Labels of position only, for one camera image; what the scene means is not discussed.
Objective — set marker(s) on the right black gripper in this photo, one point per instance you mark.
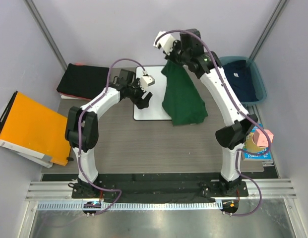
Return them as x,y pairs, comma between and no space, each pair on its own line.
176,44

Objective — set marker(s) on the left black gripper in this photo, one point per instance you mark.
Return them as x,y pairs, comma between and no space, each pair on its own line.
140,102

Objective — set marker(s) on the green t shirt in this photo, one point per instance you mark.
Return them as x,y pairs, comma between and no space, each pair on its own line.
182,101

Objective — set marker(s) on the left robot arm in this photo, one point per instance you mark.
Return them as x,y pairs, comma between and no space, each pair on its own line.
82,131

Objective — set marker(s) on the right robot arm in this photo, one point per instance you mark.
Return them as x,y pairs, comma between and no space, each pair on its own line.
192,52

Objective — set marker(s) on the white folding board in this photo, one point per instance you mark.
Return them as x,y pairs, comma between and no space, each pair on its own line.
155,110

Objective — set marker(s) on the black folded t shirt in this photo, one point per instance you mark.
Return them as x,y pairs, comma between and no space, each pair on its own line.
83,81

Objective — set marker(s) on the navy blue t shirt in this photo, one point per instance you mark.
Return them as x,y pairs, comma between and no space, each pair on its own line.
239,77

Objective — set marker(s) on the teal plastic basket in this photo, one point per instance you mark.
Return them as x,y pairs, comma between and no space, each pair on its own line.
256,78

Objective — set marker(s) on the white folded t shirt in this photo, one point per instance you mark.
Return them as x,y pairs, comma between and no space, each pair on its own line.
67,97

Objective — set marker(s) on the pink cube toy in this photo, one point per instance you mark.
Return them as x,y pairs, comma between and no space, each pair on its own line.
260,138

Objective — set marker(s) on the orange binder folder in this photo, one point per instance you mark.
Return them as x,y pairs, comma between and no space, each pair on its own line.
34,131

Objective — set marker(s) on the blue children's book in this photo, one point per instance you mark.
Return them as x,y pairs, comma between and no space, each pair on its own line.
254,152

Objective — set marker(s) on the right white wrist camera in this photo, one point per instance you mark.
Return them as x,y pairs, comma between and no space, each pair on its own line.
166,42

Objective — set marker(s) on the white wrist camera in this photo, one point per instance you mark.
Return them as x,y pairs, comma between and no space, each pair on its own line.
166,42
146,81

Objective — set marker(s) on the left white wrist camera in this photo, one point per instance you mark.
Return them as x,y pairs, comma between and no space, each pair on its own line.
146,81

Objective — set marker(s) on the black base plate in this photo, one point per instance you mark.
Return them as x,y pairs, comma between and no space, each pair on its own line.
154,188

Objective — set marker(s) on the aluminium frame rail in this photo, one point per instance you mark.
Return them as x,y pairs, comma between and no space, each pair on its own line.
59,190

